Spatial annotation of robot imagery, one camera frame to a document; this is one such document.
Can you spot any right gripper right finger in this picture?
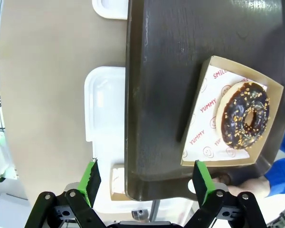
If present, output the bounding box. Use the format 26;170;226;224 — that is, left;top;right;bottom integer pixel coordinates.
180;160;268;228

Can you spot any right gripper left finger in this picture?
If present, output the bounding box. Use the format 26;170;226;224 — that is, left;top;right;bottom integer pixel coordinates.
26;158;105;228

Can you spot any chocolate donut with nuts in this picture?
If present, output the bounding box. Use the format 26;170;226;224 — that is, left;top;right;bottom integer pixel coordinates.
216;81;271;151

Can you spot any printed yummy paper liner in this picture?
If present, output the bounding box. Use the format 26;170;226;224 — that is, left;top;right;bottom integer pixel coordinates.
183;64;268;159

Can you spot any cardboard box of chocolate donut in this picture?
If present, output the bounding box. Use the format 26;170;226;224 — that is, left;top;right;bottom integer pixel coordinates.
180;56;285;167

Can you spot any black serving tray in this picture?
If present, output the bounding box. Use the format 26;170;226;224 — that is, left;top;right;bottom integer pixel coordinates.
124;0;285;202

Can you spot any person's left forearm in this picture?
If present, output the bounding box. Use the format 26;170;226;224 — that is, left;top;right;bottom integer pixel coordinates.
263;156;285;198

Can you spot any white tray with chocolate donut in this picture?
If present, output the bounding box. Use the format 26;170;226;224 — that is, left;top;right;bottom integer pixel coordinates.
84;66;157;228

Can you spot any person's left hand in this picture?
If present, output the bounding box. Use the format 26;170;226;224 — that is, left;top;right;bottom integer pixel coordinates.
213;174;271;199

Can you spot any white tray with two donuts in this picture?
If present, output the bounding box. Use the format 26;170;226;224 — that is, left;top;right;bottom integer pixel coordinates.
92;0;129;20

